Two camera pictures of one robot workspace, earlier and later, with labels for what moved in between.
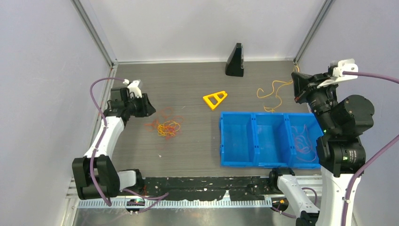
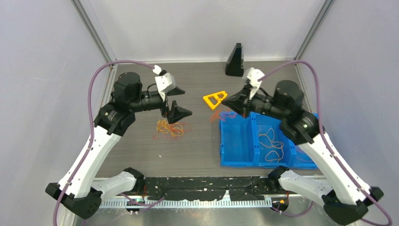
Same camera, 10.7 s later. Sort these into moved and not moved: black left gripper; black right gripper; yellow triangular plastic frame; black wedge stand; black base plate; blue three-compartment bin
Moved: black right gripper; black left gripper
Not moved: yellow triangular plastic frame; blue three-compartment bin; black base plate; black wedge stand
